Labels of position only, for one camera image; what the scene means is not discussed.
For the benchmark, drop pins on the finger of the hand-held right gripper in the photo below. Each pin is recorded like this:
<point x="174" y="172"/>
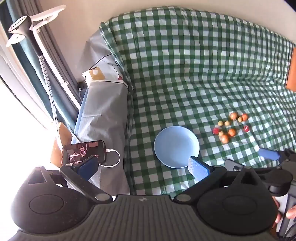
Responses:
<point x="268" y="154"/>
<point x="279" y="183"/>

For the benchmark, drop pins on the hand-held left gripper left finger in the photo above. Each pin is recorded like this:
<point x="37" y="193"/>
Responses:
<point x="89" y="168"/>

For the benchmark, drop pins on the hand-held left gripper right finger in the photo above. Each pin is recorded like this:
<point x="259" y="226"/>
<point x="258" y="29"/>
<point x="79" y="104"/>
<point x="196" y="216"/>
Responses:
<point x="198" y="168"/>

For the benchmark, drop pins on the light blue plate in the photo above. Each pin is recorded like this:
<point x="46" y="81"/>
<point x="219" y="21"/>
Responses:
<point x="175" y="146"/>

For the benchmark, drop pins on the small red tomato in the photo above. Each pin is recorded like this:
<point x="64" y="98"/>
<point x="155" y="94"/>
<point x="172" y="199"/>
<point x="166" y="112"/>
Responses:
<point x="224" y="138"/>

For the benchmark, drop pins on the small red plum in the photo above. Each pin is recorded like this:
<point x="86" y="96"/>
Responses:
<point x="216" y="131"/>
<point x="246" y="128"/>

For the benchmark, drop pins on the orange tangerine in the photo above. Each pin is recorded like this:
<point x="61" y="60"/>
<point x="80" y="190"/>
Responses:
<point x="245" y="117"/>
<point x="232" y="132"/>

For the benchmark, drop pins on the person's right hand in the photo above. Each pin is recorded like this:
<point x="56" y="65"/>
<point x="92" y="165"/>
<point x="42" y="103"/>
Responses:
<point x="291" y="212"/>

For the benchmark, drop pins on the black smartphone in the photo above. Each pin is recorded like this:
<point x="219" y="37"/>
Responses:
<point x="76" y="148"/>

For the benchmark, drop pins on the brown cardboard box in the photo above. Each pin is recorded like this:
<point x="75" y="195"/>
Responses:
<point x="64" y="136"/>

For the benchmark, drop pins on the blue bed sheet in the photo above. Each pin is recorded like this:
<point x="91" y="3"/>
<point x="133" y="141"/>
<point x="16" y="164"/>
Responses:
<point x="81" y="115"/>

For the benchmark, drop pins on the grey printed pillow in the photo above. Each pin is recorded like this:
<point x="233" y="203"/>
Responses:
<point x="104" y="111"/>

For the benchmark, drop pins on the orange brown wooden board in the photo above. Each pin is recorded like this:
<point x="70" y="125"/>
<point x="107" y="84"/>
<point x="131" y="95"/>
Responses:
<point x="291" y="74"/>

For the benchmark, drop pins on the green white checkered cloth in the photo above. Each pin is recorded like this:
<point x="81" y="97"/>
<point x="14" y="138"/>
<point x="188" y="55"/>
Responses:
<point x="185" y="69"/>

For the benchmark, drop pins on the white garment steamer stand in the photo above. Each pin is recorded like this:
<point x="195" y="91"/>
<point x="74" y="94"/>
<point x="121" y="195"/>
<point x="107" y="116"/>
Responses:
<point x="49" y="14"/>

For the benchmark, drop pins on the white window frame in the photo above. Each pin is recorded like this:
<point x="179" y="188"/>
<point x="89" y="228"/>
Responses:
<point x="13" y="69"/>

